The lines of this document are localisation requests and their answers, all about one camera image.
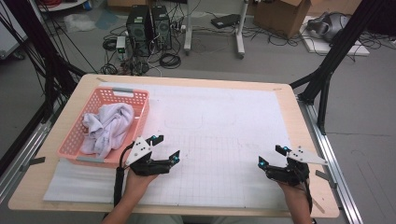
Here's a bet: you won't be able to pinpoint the round white table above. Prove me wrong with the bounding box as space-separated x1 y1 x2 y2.
36 0 88 13

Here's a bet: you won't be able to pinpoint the pink plastic basket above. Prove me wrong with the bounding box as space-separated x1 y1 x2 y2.
56 87 150 171

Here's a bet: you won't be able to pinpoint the clear plastic bag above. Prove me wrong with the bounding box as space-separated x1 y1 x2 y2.
64 12 97 34

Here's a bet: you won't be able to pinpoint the person's right hand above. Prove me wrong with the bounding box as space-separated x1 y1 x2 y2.
277 181 309 203

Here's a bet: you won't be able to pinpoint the aluminium rail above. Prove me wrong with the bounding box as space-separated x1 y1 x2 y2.
0 102 62 203
297 97 363 224

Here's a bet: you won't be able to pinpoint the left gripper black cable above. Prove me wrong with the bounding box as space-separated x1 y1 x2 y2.
112 143 135 208

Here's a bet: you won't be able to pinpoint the person's grey trousers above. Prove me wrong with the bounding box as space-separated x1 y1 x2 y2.
124 214 260 224

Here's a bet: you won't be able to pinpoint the grey metal bracket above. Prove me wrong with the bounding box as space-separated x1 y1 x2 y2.
20 156 47 173
315 169 338 189

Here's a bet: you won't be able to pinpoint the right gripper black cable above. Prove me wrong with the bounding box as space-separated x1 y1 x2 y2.
298 174 314 216

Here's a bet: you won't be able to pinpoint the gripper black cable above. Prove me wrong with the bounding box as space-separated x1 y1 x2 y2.
112 143 135 208
298 174 314 216

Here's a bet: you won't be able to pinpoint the slim black computer tower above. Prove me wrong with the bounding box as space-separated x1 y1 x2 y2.
150 5 173 50

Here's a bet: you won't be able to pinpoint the white foam board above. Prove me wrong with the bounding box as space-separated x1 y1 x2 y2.
299 15 371 57

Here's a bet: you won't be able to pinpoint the black frame with cables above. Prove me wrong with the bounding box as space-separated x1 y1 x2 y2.
0 0 87 124

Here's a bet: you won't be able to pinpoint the white metal stand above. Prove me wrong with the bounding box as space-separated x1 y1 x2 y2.
183 0 250 60

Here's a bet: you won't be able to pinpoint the white cabinet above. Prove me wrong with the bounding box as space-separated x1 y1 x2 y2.
0 0 29 60

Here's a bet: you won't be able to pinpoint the white grid mat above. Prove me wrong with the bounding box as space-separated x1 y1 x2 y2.
42 81 307 211

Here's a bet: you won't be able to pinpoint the brown cardboard box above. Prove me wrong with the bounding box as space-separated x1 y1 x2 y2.
253 0 312 39

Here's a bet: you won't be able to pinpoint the flat black box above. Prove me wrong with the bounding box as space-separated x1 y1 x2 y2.
210 13 241 30

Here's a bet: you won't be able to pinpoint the small white power box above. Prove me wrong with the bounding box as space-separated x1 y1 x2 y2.
115 35 127 60

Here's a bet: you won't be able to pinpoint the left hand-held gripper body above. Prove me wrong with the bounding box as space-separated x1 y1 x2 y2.
124 135 173 177

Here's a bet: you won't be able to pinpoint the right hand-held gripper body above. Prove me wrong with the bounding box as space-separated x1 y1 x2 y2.
264 146 329 188

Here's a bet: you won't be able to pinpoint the lilac printed towel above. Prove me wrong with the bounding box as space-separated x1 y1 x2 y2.
79 102 135 160

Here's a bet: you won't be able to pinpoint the large black computer tower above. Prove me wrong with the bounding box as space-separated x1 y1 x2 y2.
125 5 153 58

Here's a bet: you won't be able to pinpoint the black frame strut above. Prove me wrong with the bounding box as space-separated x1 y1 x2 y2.
289 0 386 135

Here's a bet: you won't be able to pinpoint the person's left hand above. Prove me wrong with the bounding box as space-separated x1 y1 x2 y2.
124 169 158 200

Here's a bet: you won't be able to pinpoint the coiled black cable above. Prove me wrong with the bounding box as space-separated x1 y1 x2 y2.
159 52 182 70

